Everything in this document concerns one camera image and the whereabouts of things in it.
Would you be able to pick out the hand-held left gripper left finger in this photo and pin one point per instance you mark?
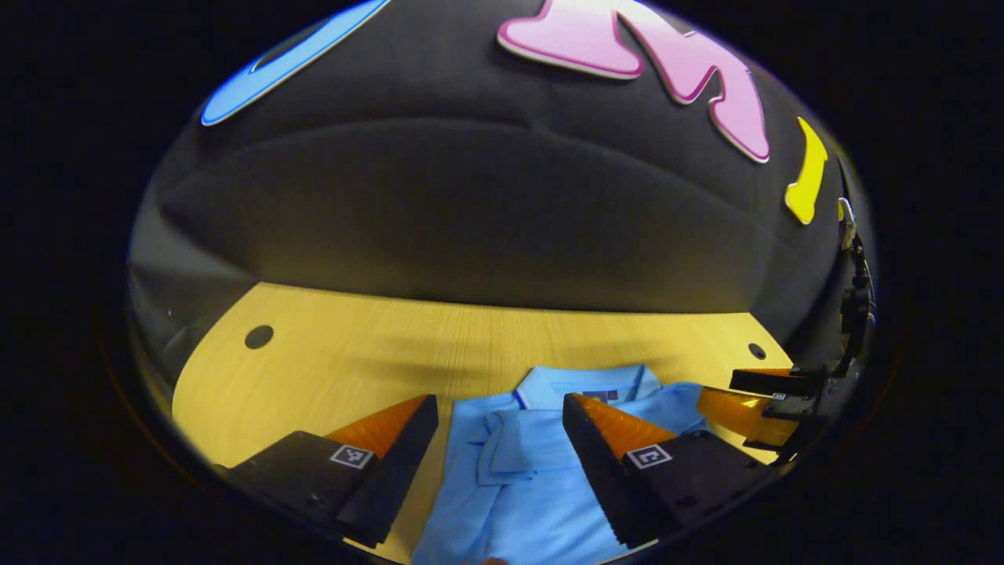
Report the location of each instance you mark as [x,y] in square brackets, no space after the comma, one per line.
[396,479]

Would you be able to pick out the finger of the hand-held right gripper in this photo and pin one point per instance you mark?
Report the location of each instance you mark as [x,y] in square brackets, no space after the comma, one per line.
[776,382]
[745,420]

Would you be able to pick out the light blue T-shirt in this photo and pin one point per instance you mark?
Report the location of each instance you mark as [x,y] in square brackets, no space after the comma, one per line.
[510,502]

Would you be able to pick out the black backdrop cloth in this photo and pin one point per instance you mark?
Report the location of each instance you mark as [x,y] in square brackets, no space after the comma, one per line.
[471,196]

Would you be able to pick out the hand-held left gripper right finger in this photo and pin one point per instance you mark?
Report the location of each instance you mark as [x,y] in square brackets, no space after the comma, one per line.
[596,479]

